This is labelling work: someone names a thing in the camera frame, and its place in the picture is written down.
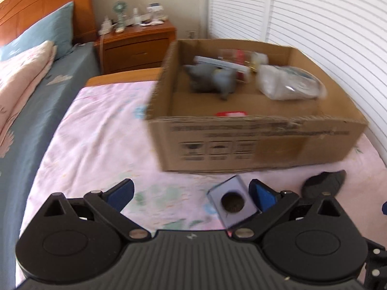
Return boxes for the clear plastic jar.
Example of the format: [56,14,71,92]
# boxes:
[256,65,327,101]

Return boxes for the white refill pack box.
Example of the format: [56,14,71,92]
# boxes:
[193,56,251,76]

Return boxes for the black toy train car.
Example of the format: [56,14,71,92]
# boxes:
[207,175,261,228]

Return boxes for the black teardrop-shaped case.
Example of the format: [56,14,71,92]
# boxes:
[301,170,347,199]

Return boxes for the red toy car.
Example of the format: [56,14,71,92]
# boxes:
[216,111,247,117]

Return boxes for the brown cardboard box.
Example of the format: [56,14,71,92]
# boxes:
[146,39,368,173]

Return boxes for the grey toy animal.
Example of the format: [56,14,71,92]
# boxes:
[183,64,238,100]

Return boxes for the blue bed sheet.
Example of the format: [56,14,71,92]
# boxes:
[1,43,100,289]

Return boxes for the clear bottle yellow capsules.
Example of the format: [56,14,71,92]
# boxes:
[218,49,269,71]

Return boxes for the wooden nightstand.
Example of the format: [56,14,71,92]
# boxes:
[95,21,177,74]

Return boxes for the pink folded quilt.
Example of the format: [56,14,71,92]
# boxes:
[0,39,59,134]

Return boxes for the white power strip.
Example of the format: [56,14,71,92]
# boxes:
[98,16,113,35]

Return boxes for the blue pillow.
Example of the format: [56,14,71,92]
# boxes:
[1,1,74,61]

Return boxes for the small clear spray bottle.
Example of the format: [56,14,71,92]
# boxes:
[133,8,142,26]

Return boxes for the white louvered closet doors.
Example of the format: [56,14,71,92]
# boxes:
[208,0,386,158]

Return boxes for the small green desk fan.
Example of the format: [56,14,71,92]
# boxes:
[113,1,127,33]

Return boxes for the wooden bed headboard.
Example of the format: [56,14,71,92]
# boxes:
[1,0,97,46]

